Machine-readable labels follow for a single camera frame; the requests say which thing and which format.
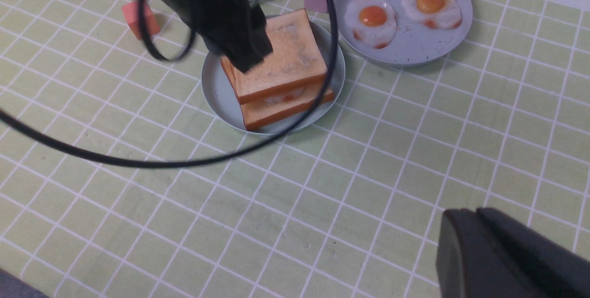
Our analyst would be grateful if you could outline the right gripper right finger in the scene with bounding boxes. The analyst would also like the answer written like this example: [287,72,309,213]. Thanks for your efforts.
[478,208,590,298]

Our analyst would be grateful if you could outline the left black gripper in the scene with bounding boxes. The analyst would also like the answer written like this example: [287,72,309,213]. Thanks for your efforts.
[162,0,273,73]

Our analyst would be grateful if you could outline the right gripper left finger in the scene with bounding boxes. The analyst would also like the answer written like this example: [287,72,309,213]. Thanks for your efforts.
[436,210,547,298]

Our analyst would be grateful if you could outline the toast slice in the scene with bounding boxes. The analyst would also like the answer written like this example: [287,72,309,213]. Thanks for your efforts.
[220,8,327,104]
[238,77,325,131]

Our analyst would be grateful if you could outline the light blue centre plate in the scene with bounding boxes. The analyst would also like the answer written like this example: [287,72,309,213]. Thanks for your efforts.
[201,21,346,136]

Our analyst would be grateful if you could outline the salmon red cube block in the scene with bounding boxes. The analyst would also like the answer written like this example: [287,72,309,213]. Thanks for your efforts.
[121,1,161,40]

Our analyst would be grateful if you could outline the left fried egg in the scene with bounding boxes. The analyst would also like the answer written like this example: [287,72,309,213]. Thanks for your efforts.
[344,0,398,50]

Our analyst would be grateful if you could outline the fried egg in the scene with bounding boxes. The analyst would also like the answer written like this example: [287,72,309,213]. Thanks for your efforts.
[401,0,463,29]
[344,0,398,50]

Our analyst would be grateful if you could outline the grey plate with eggs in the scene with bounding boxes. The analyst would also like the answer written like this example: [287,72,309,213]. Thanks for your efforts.
[334,0,473,68]

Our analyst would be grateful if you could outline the front fried egg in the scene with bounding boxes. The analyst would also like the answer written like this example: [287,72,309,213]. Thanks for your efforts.
[401,0,463,29]

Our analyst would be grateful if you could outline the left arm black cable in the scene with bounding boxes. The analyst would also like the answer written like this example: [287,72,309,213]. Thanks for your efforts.
[0,0,339,169]

